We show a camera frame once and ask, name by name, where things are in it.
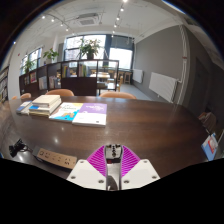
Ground blue and red booklet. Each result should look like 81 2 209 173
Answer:
200 133 219 162

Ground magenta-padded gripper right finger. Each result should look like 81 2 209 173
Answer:
120 145 161 191

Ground blue flat book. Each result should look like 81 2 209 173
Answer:
15 100 33 116

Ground white illustrated book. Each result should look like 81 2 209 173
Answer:
48 102 84 123

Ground medium potted plant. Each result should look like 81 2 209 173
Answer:
42 48 60 65

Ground small white radiator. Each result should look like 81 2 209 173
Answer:
132 68 144 84

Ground dark grey door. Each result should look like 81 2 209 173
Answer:
189 56 210 118

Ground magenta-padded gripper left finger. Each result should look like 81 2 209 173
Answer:
66 145 108 191

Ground large potted plant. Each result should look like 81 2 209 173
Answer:
78 38 103 61

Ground ceiling air conditioner unit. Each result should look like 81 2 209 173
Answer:
74 13 101 27

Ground wall bookshelf with books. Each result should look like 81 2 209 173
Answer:
0 65 10 104

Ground black power strip cable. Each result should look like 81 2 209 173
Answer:
8 138 38 158

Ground ceiling spotlights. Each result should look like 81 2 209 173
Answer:
39 0 129 34

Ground large white radiator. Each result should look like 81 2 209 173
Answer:
148 72 179 103

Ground small potted plant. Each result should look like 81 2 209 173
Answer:
22 59 36 74

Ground dark wooden shelf unit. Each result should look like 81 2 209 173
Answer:
18 59 120 98

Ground purple paperback book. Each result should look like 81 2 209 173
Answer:
71 102 108 128

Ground black power strip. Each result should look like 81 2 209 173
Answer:
32 146 78 170

